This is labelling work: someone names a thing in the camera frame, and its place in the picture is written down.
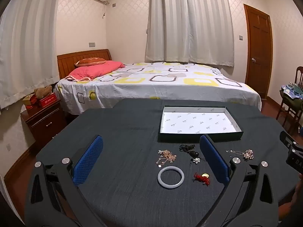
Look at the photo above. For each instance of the brown wooden nightstand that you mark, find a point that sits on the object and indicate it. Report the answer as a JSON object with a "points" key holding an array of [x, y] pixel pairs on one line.
{"points": [[45, 123]]}

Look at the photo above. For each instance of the wooden chair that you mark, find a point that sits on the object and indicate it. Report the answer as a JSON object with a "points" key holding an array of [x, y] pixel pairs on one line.
{"points": [[299, 75]]}

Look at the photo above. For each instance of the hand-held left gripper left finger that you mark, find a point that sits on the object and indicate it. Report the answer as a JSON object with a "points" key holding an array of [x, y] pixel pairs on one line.
{"points": [[91, 157]]}

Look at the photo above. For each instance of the white jade bangle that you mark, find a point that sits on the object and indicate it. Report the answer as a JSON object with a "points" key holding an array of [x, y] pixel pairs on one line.
{"points": [[159, 177]]}

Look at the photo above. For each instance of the white yellow patterned bedsheet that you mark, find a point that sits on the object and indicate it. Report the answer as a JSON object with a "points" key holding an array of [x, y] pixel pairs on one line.
{"points": [[165, 85]]}

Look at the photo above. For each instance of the orange pillow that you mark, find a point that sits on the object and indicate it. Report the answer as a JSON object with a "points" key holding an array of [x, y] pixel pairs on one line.
{"points": [[91, 61]]}

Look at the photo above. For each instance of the dark grey tablecloth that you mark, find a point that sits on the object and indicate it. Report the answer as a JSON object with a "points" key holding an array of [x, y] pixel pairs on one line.
{"points": [[123, 127]]}

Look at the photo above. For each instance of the white side window curtain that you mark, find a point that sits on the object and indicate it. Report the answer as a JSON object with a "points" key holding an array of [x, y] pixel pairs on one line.
{"points": [[28, 40]]}

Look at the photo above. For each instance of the gold red gift box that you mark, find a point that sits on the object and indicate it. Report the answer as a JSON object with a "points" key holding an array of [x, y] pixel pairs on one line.
{"points": [[29, 99]]}

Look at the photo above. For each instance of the wooden bed headboard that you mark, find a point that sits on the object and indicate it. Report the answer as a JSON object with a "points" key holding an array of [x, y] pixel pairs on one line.
{"points": [[67, 62]]}

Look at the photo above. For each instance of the white pleated window curtain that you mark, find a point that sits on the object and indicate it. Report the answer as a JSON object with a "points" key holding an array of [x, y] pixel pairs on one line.
{"points": [[189, 23]]}

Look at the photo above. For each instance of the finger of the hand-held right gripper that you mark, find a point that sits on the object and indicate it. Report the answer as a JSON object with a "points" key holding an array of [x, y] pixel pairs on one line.
{"points": [[290, 140]]}

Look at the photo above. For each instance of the brown wooden door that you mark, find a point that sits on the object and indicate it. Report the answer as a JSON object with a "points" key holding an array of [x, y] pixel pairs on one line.
{"points": [[258, 52]]}

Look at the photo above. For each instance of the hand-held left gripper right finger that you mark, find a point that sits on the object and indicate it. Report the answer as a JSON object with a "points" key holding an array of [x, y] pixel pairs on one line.
{"points": [[213, 162]]}

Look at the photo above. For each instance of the pile of clothes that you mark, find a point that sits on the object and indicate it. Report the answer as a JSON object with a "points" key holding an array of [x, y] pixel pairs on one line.
{"points": [[292, 99]]}

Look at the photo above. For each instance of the pink pillow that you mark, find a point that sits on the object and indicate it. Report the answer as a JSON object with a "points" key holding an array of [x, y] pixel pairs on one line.
{"points": [[94, 69]]}

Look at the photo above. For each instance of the person's right forearm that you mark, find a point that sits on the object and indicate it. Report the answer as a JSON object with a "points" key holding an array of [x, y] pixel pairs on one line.
{"points": [[298, 189]]}

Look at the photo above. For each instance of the brown teddy bear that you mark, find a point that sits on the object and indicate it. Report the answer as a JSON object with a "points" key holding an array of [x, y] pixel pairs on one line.
{"points": [[42, 91]]}

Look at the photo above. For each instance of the shallow white lined box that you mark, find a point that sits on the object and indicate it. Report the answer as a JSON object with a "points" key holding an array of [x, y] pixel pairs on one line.
{"points": [[198, 120]]}

